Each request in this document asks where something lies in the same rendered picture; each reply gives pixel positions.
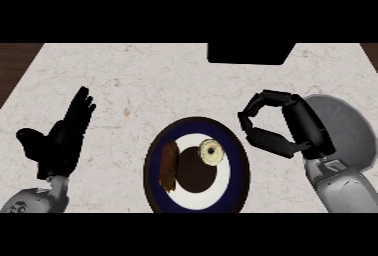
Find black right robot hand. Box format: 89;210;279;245
236;89;338;161

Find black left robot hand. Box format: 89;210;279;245
15;85;97;181

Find brown sweet potato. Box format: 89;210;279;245
158;140;180;194

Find blue rimmed white plate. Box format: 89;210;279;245
142;116;252;214

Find pale yellow round slice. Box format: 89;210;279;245
198;138;226;167

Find black box appliance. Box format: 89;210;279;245
205;43;297;66

